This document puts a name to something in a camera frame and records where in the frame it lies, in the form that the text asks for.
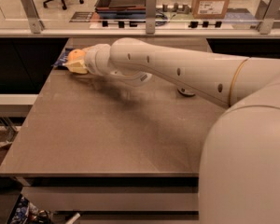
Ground cardboard box with label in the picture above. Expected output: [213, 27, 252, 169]
[191, 0, 230, 19]

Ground left metal glass post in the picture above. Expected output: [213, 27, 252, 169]
[21, 0, 44, 34]

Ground orange fruit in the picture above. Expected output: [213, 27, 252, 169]
[67, 49, 85, 62]

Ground blue rxbar blueberry wrapper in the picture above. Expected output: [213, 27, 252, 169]
[52, 48, 74, 67]

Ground right metal glass post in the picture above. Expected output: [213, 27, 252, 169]
[258, 0, 280, 35]

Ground metal glass post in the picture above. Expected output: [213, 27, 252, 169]
[146, 0, 156, 35]
[258, 0, 280, 35]
[21, 0, 44, 34]

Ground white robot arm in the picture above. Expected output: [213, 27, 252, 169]
[64, 38, 280, 224]

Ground middle metal glass post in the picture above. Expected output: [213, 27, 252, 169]
[146, 0, 156, 35]

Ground grey table drawer front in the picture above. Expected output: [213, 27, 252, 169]
[21, 187, 198, 212]

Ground green white 7up can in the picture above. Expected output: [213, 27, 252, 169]
[177, 88, 195, 97]

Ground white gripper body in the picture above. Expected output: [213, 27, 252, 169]
[84, 44, 112, 76]

